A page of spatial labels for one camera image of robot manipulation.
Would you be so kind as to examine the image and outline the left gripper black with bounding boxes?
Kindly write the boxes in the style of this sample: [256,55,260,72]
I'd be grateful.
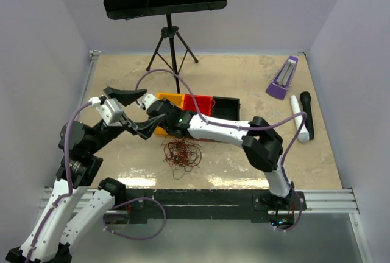
[87,86,165,153]

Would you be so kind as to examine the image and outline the yellow plastic bin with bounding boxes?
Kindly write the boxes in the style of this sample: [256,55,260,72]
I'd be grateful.
[154,92,185,136]

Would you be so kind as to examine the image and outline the red black cables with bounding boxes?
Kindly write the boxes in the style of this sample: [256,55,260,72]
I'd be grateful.
[161,136,204,180]

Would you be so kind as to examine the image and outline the red plastic bin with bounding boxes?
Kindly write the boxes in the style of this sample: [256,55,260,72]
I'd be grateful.
[182,93,213,142]

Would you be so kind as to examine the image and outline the black plastic bin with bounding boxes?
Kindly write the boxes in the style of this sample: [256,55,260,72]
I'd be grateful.
[211,96,241,121]

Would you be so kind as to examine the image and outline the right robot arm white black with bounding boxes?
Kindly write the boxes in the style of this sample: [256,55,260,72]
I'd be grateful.
[141,94,293,210]

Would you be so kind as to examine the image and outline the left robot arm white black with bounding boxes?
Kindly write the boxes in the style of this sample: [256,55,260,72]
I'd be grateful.
[5,87,163,262]

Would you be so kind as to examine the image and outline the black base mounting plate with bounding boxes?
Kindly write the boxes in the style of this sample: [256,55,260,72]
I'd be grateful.
[113,189,307,226]

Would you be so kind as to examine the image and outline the purple metronome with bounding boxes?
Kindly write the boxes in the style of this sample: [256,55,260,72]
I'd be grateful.
[266,56,299,100]

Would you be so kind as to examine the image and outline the black microphone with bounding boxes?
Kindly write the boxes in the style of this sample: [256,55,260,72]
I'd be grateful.
[300,91,314,140]

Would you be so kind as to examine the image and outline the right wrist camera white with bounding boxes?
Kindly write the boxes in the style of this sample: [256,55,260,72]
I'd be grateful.
[136,93,159,111]

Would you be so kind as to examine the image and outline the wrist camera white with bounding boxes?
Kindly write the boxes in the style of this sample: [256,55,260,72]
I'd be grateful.
[136,93,159,111]
[89,97,124,127]

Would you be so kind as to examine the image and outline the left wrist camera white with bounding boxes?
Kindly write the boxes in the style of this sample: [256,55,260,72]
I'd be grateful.
[89,97,124,127]

